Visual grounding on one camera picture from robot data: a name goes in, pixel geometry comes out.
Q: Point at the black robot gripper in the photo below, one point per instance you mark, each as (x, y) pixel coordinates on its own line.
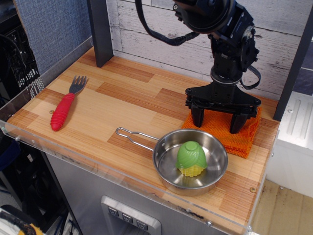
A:
(222, 98)

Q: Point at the orange cloth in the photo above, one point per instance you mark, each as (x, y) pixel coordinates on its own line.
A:
(218, 125)

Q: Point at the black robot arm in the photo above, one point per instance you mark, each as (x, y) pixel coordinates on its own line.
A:
(230, 29)

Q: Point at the small steel pan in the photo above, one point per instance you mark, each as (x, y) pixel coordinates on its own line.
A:
(164, 156)

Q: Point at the toy corn cob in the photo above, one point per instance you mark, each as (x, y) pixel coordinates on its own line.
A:
(191, 159)

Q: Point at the silver panel with buttons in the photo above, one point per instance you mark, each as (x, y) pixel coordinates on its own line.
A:
(123, 219)

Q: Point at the right dark post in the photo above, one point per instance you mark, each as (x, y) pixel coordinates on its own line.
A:
(295, 68)

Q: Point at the dark post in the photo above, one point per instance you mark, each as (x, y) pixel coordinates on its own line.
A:
(295, 68)
(100, 28)

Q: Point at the left dark post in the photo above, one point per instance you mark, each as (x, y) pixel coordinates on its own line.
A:
(100, 28)

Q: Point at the red handled toy fork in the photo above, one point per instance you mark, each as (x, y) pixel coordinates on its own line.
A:
(61, 112)

